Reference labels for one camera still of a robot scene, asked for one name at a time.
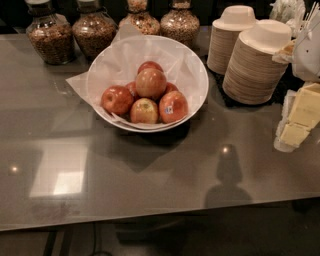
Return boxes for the front yellowish red apple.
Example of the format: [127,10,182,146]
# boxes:
[130,98,159,124]

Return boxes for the white bowl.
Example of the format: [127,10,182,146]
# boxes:
[85,34,210,134]

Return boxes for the far left cereal jar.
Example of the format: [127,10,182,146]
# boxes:
[25,0,75,65]

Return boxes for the cereal jar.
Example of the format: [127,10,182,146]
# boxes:
[119,0,160,35]
[160,0,200,48]
[25,0,75,65]
[72,0,117,60]

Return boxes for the hidden apple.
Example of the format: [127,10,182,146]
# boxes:
[125,81,140,100]
[165,82,178,93]

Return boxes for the middle left hidden apple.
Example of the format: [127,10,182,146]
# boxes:
[125,81,140,100]

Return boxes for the front stack paper bowls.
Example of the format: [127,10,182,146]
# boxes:
[222,19,291,105]

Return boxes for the white paper liner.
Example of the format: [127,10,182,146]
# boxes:
[65,23,205,130]

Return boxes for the black mat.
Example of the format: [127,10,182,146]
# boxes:
[207,54,303,107]

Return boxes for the back stack paper bowls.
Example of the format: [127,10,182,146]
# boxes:
[207,5,256,75]

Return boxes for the stack paper bowls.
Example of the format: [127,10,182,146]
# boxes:
[222,19,291,105]
[207,5,256,75]

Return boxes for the white napkins and cutlery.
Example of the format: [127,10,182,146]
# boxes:
[269,0,320,38]

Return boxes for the middle right hidden apple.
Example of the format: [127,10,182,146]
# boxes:
[165,82,178,93]

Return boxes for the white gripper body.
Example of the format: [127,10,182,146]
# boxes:
[272,13,320,83]

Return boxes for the right apple with sticker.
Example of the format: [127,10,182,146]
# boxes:
[159,91,188,123]

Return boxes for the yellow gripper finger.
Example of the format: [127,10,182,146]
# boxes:
[274,82,320,152]

